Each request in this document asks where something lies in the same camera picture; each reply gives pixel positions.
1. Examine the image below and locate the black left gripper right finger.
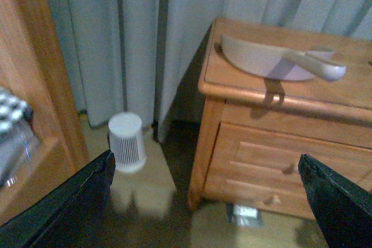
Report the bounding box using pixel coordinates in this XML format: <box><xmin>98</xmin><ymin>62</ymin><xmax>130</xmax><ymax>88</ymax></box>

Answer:
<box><xmin>298</xmin><ymin>154</ymin><xmax>371</xmax><ymax>247</ymax></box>

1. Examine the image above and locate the white cylindrical air purifier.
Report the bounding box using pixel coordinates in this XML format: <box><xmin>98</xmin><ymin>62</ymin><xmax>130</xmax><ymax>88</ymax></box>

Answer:
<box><xmin>108</xmin><ymin>112</ymin><xmax>146</xmax><ymax>174</ymax></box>

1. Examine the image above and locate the wooden bed frame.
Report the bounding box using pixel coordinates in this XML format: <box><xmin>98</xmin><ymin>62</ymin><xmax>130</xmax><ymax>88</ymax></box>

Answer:
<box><xmin>1</xmin><ymin>0</ymin><xmax>90</xmax><ymax>222</ymax></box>

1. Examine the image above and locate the white dustpan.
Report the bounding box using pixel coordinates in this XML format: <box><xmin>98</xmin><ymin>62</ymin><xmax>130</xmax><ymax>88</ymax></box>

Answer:
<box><xmin>221</xmin><ymin>34</ymin><xmax>334</xmax><ymax>81</ymax></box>

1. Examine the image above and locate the wooden nightstand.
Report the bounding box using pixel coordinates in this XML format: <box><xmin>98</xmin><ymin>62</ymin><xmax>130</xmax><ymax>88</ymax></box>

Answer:
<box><xmin>188</xmin><ymin>17</ymin><xmax>371</xmax><ymax>219</ymax></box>

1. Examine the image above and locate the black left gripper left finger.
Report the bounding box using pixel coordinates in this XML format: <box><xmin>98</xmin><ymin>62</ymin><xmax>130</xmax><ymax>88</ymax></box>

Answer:
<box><xmin>1</xmin><ymin>150</ymin><xmax>116</xmax><ymax>247</ymax></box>

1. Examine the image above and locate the cream brush handle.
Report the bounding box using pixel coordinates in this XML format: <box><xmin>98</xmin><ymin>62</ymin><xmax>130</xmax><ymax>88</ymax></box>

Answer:
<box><xmin>282</xmin><ymin>49</ymin><xmax>347</xmax><ymax>82</ymax></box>

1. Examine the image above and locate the black white checkered cloth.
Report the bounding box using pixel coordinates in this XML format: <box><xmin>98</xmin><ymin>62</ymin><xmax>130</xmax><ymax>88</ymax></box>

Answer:
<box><xmin>1</xmin><ymin>87</ymin><xmax>32</xmax><ymax>135</ymax></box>

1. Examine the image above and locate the light blue curtain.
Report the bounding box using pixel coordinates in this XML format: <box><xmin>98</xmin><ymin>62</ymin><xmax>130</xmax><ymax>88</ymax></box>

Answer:
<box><xmin>48</xmin><ymin>0</ymin><xmax>371</xmax><ymax>141</ymax></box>

